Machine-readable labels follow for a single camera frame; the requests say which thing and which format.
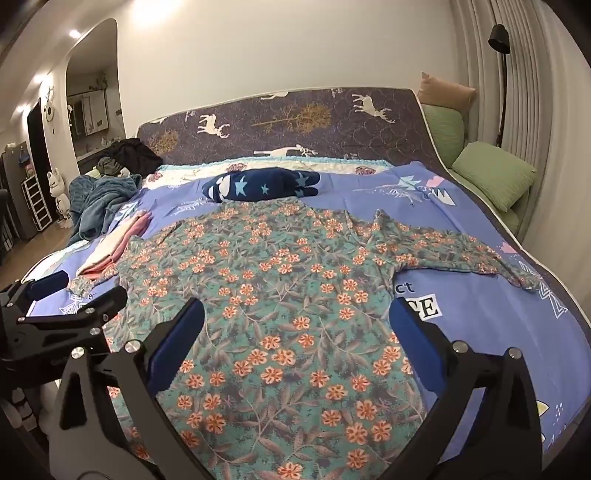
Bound green bench cushion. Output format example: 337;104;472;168
480;189;532;236

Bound large green pillow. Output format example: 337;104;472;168
451;141;537;213

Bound blue printed bedsheet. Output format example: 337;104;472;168
23;157;591;467

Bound pale floral quilt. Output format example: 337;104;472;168
143;156;398;185

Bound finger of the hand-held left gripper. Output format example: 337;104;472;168
15;285;129;365
0;271;70;319

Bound black clothes pile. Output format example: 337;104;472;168
99;138;163;177

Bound black floor lamp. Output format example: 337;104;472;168
488;24;510;147

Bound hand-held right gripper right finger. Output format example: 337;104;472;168
389;299;543;480

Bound small green pillow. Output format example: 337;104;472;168
421;104;466;160

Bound white kitchen cabinet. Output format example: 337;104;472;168
68;90;109;137

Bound peach pillow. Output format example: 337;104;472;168
418;71;478;112

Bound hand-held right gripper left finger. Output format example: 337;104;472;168
48;298;206;480

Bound white animal figurine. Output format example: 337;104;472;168
46;167;72;229

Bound white deer wall decoration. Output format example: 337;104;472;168
39;85;58;134

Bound teal floral shirt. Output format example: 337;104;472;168
69;202;539;480

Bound folded pink white clothes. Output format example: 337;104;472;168
76;211;153;280

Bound white shelf rack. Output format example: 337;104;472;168
21;175;51;232

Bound navy star print garment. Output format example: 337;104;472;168
202;167;321;204

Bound dark cabinet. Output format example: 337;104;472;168
0;143;40;241

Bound teal fleece blanket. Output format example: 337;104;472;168
68;174;143;247

